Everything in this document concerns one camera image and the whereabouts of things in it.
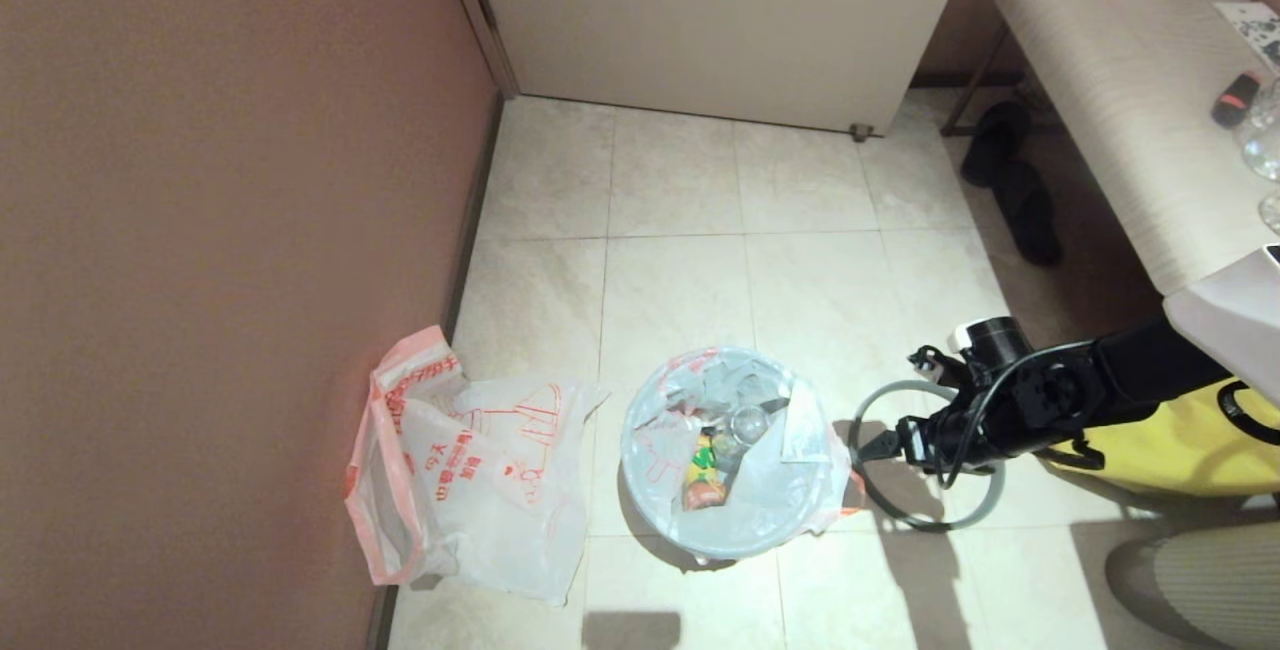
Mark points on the clear wine glass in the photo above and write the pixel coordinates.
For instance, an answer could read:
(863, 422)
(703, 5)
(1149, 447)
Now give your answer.
(1264, 145)
(1271, 214)

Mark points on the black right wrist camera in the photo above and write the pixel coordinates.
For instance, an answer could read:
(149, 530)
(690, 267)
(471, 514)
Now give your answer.
(990, 342)

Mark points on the empty white red-printed trash bag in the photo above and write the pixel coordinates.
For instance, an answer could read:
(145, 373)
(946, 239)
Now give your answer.
(480, 490)

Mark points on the beige door frame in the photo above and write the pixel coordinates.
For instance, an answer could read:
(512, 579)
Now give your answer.
(478, 10)

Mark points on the light woodgrain desk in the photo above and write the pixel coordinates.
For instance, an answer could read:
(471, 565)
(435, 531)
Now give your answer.
(1130, 80)

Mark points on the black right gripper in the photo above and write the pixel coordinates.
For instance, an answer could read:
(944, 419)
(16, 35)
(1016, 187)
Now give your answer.
(950, 440)

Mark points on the black marker with red band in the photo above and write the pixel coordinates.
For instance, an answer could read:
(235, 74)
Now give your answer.
(1235, 100)

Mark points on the colourful snack packet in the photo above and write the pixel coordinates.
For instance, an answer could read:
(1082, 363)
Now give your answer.
(705, 475)

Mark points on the white red-printed trash bag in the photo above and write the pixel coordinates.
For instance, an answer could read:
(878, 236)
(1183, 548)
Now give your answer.
(480, 490)
(790, 490)

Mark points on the clear plastic bottle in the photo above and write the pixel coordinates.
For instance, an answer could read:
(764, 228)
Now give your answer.
(748, 422)

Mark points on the grey skirting board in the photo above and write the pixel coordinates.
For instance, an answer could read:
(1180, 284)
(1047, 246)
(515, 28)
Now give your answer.
(470, 220)

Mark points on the white leaflet with blue print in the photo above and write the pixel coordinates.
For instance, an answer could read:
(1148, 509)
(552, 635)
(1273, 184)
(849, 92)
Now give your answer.
(1254, 26)

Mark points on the yellow fabric bag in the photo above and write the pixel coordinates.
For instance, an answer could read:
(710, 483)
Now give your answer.
(1180, 460)

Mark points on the small metal door stop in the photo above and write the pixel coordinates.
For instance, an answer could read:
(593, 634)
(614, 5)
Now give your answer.
(858, 133)

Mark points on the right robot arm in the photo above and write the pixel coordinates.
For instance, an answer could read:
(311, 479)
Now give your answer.
(1150, 370)

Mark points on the white door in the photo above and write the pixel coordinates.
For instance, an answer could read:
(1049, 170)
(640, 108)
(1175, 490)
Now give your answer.
(720, 20)

